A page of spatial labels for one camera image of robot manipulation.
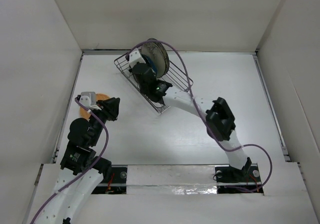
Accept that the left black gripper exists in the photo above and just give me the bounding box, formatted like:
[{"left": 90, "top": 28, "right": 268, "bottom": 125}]
[{"left": 89, "top": 96, "right": 120, "bottom": 145}]

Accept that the dark blue leaf-shaped dish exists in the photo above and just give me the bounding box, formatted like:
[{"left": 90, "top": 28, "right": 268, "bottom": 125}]
[{"left": 142, "top": 54, "right": 158, "bottom": 75}]

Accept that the cream plate with tree pattern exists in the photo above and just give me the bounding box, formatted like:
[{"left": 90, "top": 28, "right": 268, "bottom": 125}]
[{"left": 140, "top": 38, "right": 170, "bottom": 78}]

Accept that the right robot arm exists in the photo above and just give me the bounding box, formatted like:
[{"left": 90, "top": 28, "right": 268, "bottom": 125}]
[{"left": 130, "top": 62, "right": 252, "bottom": 181}]

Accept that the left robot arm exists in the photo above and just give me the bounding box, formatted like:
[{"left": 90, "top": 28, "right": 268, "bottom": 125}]
[{"left": 31, "top": 92, "right": 120, "bottom": 224}]

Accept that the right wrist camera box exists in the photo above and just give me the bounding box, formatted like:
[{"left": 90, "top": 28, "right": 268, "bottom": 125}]
[{"left": 126, "top": 48, "right": 145, "bottom": 68}]

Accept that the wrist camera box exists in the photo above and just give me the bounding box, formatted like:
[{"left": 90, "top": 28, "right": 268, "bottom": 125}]
[
  {"left": 126, "top": 48, "right": 145, "bottom": 68},
  {"left": 75, "top": 92, "right": 99, "bottom": 110}
]

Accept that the grey wire dish rack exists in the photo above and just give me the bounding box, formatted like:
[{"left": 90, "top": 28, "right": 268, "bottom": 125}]
[{"left": 114, "top": 48, "right": 193, "bottom": 113}]

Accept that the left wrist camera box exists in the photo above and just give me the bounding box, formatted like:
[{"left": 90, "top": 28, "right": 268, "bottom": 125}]
[{"left": 75, "top": 92, "right": 99, "bottom": 110}]

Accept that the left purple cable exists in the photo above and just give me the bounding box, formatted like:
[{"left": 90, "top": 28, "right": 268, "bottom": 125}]
[{"left": 31, "top": 97, "right": 110, "bottom": 224}]

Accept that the purple cable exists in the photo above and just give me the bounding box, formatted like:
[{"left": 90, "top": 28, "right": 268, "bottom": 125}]
[
  {"left": 31, "top": 97, "right": 110, "bottom": 224},
  {"left": 128, "top": 41, "right": 273, "bottom": 193}
]

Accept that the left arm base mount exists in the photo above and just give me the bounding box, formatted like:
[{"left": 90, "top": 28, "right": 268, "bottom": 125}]
[{"left": 92, "top": 165, "right": 128, "bottom": 195}]

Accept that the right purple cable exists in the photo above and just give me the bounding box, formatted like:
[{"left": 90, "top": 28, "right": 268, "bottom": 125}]
[{"left": 128, "top": 41, "right": 273, "bottom": 193}]

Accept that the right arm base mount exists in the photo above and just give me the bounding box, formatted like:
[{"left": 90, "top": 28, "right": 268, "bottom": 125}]
[{"left": 212, "top": 164, "right": 264, "bottom": 194}]

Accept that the metal front rail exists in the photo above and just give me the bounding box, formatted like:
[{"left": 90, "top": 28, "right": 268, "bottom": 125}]
[{"left": 97, "top": 177, "right": 261, "bottom": 189}]

